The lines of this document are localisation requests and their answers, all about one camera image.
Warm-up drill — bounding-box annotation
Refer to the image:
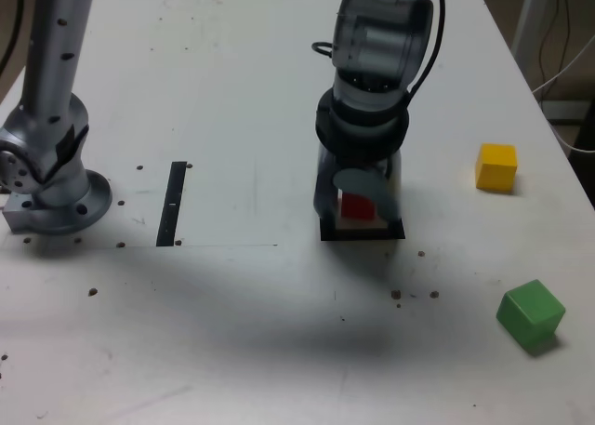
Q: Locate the black tape strip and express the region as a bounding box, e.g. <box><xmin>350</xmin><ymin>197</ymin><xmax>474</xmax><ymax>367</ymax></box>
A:
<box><xmin>155</xmin><ymin>161</ymin><xmax>188</xmax><ymax>247</ymax></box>

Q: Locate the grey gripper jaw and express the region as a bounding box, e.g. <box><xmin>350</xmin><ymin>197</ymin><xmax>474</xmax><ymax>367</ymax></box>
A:
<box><xmin>332</xmin><ymin>150</ymin><xmax>403</xmax><ymax>222</ymax></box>

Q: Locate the dark flat box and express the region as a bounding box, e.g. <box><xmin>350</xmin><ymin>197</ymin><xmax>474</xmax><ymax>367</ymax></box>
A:
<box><xmin>540</xmin><ymin>100</ymin><xmax>595</xmax><ymax>126</ymax></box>

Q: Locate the green cube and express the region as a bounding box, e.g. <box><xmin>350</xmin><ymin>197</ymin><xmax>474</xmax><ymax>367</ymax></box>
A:
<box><xmin>496</xmin><ymin>279</ymin><xmax>567</xmax><ymax>351</ymax></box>

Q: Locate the white metal frame leg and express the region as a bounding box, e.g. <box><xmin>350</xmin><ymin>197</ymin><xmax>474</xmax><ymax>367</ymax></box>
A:
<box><xmin>509</xmin><ymin>0</ymin><xmax>548</xmax><ymax>60</ymax></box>

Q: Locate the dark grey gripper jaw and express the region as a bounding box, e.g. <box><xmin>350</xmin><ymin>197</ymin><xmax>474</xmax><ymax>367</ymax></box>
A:
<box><xmin>313</xmin><ymin>157</ymin><xmax>343</xmax><ymax>222</ymax></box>

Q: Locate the red cube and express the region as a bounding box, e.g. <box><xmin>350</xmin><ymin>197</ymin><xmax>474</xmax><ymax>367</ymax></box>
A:
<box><xmin>340</xmin><ymin>191</ymin><xmax>377</xmax><ymax>221</ymax></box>

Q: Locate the yellow cube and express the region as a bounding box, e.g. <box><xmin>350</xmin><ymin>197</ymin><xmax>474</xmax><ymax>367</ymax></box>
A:
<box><xmin>474</xmin><ymin>142</ymin><xmax>519</xmax><ymax>193</ymax></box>

